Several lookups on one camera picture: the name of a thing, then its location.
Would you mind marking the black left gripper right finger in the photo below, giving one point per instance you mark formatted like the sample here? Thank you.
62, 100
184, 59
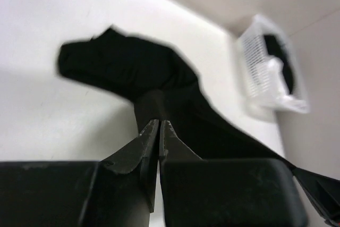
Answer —
225, 192

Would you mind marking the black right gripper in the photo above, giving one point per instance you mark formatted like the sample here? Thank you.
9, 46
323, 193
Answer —
322, 192

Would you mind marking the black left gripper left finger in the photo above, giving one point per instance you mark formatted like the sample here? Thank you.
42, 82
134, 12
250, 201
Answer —
117, 191

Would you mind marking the black tank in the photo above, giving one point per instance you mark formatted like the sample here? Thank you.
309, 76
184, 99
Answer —
275, 49
161, 85

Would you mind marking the white tank top in basket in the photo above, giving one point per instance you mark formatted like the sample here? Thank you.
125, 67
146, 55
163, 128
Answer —
278, 89

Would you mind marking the black tank top in basket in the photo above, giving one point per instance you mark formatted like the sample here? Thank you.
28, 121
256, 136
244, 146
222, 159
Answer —
275, 49

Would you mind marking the white plastic laundry basket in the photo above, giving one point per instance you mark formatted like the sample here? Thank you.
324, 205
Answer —
254, 60

